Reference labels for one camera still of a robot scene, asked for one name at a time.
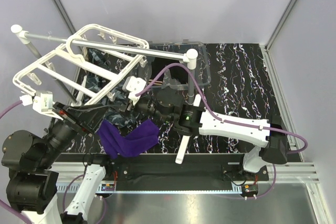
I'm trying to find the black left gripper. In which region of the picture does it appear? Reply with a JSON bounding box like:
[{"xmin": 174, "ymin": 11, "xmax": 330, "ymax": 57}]
[{"xmin": 37, "ymin": 99, "xmax": 110, "ymax": 167}]

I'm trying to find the dark patterned sock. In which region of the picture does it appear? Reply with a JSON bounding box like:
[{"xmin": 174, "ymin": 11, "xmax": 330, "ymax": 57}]
[{"xmin": 81, "ymin": 48, "xmax": 145, "ymax": 131}]

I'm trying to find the purple fleece sock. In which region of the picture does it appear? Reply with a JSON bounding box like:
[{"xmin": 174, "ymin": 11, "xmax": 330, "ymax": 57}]
[{"xmin": 97, "ymin": 120, "xmax": 159, "ymax": 159}]

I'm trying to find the black striped sock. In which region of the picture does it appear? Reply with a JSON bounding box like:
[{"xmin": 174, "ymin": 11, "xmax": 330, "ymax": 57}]
[{"xmin": 149, "ymin": 58, "xmax": 188, "ymax": 86}]

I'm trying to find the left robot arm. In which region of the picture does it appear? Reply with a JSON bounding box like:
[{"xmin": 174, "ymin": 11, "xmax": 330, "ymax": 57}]
[{"xmin": 1, "ymin": 102, "xmax": 113, "ymax": 223}]

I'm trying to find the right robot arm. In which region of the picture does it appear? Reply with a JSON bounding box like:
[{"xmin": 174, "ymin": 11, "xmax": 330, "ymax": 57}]
[{"xmin": 120, "ymin": 88, "xmax": 288, "ymax": 180}]

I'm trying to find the white clip drying hanger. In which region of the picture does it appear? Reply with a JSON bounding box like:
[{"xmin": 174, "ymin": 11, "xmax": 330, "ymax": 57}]
[{"xmin": 13, "ymin": 24, "xmax": 149, "ymax": 105}]

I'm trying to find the clear plastic bin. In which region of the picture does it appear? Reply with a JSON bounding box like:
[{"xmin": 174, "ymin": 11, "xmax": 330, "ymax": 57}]
[{"xmin": 131, "ymin": 39, "xmax": 212, "ymax": 91}]

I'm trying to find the metal hanging rack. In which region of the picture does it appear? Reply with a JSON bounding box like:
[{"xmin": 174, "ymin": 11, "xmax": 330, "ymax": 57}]
[{"xmin": 10, "ymin": 24, "xmax": 203, "ymax": 165}]

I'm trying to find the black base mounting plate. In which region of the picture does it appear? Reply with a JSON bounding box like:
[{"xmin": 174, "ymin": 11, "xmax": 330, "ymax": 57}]
[{"xmin": 83, "ymin": 153, "xmax": 270, "ymax": 192}]

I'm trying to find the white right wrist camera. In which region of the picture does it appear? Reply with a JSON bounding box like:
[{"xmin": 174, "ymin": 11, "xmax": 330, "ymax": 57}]
[{"xmin": 122, "ymin": 76, "xmax": 146, "ymax": 106}]

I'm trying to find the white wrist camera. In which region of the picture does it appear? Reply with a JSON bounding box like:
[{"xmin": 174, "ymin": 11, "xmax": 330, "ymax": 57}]
[
  {"xmin": 19, "ymin": 91, "xmax": 59, "ymax": 118},
  {"xmin": 122, "ymin": 76, "xmax": 146, "ymax": 106}
]

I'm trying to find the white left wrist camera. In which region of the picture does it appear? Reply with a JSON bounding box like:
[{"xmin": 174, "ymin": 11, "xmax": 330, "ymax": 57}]
[{"xmin": 19, "ymin": 91, "xmax": 59, "ymax": 118}]

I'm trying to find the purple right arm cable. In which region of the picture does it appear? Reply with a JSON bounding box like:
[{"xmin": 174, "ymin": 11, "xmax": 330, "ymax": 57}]
[{"xmin": 135, "ymin": 62, "xmax": 308, "ymax": 201}]

